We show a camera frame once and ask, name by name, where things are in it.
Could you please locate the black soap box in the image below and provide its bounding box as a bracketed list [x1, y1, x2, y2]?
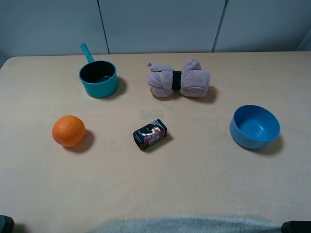
[133, 119, 168, 151]

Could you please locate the orange fruit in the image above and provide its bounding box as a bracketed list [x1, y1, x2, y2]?
[52, 115, 86, 147]

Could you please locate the pink rolled towel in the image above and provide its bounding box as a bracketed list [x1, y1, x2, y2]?
[148, 59, 210, 98]

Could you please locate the blue plastic bowl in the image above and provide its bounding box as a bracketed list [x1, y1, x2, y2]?
[229, 105, 280, 150]

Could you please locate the teal saucepan with handle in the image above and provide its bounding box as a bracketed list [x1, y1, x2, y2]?
[79, 43, 118, 99]

